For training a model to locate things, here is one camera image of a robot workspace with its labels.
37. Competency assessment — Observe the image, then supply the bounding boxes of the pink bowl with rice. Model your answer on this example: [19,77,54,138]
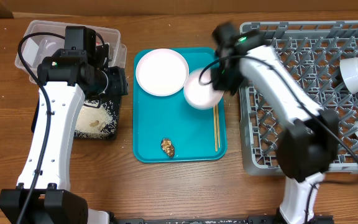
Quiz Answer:
[183,68,224,110]

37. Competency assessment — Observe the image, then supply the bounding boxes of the wooden chopstick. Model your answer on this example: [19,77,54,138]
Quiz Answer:
[214,105,221,151]
[213,106,218,152]

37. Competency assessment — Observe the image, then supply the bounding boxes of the large pink plate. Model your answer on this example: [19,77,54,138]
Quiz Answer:
[135,49,190,96]

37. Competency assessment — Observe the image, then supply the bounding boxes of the brown food scrap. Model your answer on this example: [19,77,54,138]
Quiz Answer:
[160,139,175,158]

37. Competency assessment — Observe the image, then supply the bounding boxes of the small white cup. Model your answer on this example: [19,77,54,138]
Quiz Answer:
[339,57,358,94]

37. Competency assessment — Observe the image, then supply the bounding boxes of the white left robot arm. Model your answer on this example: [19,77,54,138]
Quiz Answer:
[0,26,128,223]

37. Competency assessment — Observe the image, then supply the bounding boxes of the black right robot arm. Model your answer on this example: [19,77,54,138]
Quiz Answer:
[211,22,339,223]

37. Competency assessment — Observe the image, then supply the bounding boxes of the grey dishwasher rack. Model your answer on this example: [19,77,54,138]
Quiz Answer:
[239,21,358,175]

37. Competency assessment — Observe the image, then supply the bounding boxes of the black tray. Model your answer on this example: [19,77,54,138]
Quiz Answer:
[44,82,121,140]

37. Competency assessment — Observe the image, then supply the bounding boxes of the white rice pile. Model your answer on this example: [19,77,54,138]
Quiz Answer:
[74,100,120,140]

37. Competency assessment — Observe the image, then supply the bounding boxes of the teal serving tray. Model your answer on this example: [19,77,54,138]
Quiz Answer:
[132,47,228,164]

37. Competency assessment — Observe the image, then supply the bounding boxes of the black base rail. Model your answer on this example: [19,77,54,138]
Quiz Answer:
[110,214,335,224]

